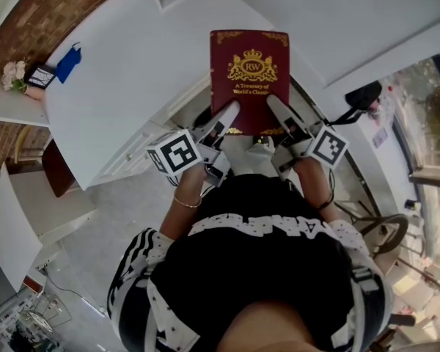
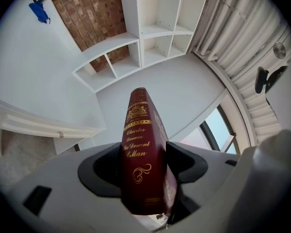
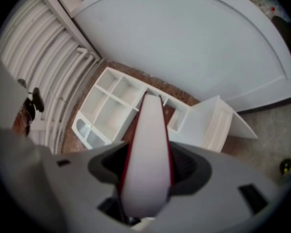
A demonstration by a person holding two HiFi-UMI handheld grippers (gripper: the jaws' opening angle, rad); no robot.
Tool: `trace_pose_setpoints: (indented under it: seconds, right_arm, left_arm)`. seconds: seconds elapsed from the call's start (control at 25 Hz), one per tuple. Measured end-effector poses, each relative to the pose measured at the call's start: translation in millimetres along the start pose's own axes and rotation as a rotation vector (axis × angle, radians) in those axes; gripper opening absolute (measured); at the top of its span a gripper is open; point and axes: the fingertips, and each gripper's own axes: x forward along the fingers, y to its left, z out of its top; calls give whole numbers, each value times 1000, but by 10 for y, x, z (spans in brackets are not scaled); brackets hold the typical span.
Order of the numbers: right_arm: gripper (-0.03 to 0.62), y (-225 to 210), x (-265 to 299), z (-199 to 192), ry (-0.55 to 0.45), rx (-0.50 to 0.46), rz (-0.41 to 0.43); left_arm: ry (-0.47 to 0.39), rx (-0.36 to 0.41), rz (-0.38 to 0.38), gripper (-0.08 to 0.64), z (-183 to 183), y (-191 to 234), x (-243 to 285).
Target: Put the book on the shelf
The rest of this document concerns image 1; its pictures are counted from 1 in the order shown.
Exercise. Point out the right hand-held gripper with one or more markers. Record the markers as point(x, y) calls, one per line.
point(328, 147)

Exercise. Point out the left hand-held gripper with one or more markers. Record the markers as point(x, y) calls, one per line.
point(176, 152)

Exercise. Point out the dark red gold-printed book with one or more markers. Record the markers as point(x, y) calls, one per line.
point(249, 97)

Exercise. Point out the person's left forearm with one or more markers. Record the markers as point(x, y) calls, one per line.
point(185, 187)

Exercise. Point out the person's right forearm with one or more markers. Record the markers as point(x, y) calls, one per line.
point(311, 182)

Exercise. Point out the white desk with drawers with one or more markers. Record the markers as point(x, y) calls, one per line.
point(113, 86)

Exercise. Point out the black bag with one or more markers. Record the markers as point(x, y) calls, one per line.
point(363, 95)

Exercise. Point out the black wristband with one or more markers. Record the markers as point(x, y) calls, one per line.
point(325, 203)

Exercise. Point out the small purple card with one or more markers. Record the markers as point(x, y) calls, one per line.
point(380, 138)

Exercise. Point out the white windowsill ledge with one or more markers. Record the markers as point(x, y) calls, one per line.
point(399, 141)

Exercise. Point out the person's black white shirt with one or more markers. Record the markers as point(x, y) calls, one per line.
point(260, 255)

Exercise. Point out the black-framed window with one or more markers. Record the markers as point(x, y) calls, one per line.
point(432, 116)

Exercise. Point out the black metal stand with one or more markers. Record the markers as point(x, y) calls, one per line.
point(385, 233)

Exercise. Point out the blue cloth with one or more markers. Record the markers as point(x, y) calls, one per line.
point(69, 66)

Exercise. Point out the brown wooden chair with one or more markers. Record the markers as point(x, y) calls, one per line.
point(60, 171)

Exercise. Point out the pink vase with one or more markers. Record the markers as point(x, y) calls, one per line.
point(33, 94)

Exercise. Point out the white side shelf board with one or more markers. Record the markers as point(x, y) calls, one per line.
point(14, 105)

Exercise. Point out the person's chest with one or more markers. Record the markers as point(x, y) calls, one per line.
point(267, 328)

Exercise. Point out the pale artificial flowers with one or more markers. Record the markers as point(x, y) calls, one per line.
point(14, 73)

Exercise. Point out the white side cabinet panel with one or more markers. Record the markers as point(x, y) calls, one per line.
point(14, 229)

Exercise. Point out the black picture frame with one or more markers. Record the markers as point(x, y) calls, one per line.
point(39, 76)

